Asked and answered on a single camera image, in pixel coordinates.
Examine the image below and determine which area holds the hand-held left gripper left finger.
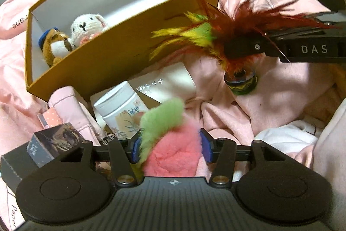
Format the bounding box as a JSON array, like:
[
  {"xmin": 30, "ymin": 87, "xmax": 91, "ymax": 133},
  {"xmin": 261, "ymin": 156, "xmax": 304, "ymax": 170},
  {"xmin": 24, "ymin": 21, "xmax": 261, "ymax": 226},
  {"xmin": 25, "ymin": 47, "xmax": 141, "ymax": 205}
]
[{"xmin": 58, "ymin": 136, "xmax": 144, "ymax": 187}]

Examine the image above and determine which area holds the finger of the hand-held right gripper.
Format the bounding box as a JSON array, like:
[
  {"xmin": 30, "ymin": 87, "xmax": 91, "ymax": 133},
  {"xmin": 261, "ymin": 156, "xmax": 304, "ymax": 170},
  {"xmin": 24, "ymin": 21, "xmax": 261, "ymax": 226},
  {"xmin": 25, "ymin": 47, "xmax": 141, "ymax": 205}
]
[
  {"xmin": 268, "ymin": 11, "xmax": 346, "ymax": 38},
  {"xmin": 224, "ymin": 35, "xmax": 283, "ymax": 59}
]

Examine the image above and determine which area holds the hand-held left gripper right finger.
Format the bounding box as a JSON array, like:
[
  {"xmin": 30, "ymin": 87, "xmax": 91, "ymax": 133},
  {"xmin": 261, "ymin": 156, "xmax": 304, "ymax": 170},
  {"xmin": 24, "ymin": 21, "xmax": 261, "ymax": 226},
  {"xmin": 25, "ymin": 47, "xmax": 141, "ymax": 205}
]
[{"xmin": 199, "ymin": 129, "xmax": 287, "ymax": 187}]

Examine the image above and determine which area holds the pink and green plush toy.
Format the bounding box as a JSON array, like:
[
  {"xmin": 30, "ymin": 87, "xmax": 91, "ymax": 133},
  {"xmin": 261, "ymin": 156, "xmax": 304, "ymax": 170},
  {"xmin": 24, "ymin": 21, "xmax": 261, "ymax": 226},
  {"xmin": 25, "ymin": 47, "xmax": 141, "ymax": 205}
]
[{"xmin": 138, "ymin": 98, "xmax": 202, "ymax": 177}]

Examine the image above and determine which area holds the white floral tin can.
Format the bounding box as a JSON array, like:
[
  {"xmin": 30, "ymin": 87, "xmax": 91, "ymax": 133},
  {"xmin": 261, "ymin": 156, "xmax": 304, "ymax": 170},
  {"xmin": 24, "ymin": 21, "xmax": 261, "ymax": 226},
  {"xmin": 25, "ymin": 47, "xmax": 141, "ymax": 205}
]
[{"xmin": 93, "ymin": 81, "xmax": 148, "ymax": 139}]

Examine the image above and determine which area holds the colourful feather toy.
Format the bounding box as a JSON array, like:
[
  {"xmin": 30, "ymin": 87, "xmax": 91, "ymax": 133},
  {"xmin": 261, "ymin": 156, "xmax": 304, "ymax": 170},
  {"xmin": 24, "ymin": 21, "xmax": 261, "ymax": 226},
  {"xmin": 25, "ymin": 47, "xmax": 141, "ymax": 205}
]
[{"xmin": 150, "ymin": 0, "xmax": 322, "ymax": 97}]

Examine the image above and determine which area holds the white cylindrical tube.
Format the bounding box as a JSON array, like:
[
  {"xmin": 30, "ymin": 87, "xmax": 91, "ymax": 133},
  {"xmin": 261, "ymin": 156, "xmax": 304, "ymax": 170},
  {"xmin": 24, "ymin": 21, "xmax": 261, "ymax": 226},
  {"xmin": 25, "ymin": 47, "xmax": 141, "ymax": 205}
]
[{"xmin": 90, "ymin": 62, "xmax": 196, "ymax": 112}]

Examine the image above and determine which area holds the pink fabric pouch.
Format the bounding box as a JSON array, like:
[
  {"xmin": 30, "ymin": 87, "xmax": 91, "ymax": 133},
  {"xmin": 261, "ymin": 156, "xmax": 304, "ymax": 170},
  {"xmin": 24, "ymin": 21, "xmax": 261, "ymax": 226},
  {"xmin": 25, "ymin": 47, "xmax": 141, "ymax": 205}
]
[{"xmin": 49, "ymin": 86, "xmax": 100, "ymax": 139}]

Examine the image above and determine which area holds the small dark picture box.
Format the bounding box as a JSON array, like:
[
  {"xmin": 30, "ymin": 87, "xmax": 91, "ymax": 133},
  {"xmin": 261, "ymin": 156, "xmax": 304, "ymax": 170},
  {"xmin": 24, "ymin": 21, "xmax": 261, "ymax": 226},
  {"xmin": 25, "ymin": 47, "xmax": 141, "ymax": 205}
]
[{"xmin": 26, "ymin": 123, "xmax": 85, "ymax": 168}]

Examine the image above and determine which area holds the pink dotted packet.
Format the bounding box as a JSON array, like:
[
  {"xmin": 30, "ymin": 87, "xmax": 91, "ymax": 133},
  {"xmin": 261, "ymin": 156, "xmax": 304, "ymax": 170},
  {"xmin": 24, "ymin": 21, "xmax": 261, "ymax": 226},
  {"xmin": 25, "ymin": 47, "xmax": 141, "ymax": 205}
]
[{"xmin": 38, "ymin": 109, "xmax": 64, "ymax": 130}]

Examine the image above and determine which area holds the yellow cardboard box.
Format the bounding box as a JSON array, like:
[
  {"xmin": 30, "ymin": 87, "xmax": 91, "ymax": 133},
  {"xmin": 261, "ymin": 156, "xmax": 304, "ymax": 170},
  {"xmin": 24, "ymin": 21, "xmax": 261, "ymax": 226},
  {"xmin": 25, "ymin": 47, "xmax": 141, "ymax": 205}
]
[{"xmin": 25, "ymin": 0, "xmax": 223, "ymax": 104}]

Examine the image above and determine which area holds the plain black box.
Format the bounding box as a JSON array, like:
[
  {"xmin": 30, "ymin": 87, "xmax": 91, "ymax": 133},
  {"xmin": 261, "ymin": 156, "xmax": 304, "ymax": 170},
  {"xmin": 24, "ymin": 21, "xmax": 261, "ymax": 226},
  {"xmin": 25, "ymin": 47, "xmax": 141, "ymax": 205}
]
[{"xmin": 0, "ymin": 148, "xmax": 54, "ymax": 188}]

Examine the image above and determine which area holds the pink printed blanket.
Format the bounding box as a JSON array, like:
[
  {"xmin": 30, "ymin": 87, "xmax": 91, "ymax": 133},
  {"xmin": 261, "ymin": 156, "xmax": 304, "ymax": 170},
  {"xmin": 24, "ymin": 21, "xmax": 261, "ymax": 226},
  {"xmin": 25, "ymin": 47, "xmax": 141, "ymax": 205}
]
[{"xmin": 0, "ymin": 0, "xmax": 346, "ymax": 231}]

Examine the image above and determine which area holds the white cloth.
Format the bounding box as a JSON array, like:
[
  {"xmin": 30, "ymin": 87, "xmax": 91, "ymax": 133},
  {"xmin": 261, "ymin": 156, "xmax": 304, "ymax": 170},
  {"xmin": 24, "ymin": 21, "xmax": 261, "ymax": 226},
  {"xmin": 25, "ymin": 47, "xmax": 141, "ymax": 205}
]
[{"xmin": 254, "ymin": 120, "xmax": 326, "ymax": 156}]

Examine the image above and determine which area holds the brown plush with blue hat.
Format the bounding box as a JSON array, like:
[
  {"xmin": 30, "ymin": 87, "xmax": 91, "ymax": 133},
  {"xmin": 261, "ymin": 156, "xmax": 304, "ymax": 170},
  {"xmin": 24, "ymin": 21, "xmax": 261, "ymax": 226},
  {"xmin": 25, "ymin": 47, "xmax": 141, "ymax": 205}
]
[{"xmin": 38, "ymin": 27, "xmax": 77, "ymax": 67}]

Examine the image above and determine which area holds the white crochet rabbit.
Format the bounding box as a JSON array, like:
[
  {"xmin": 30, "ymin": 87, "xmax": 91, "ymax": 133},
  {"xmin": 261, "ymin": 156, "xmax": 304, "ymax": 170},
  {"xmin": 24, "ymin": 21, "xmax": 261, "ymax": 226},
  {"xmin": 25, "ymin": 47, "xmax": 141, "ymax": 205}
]
[{"xmin": 70, "ymin": 13, "xmax": 111, "ymax": 47}]

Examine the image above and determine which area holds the white paper bag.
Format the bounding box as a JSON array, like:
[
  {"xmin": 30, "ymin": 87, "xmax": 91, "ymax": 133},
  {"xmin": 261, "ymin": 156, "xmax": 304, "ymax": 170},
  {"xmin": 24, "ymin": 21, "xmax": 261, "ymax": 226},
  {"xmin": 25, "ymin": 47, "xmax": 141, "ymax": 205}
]
[{"xmin": 0, "ymin": 174, "xmax": 27, "ymax": 231}]

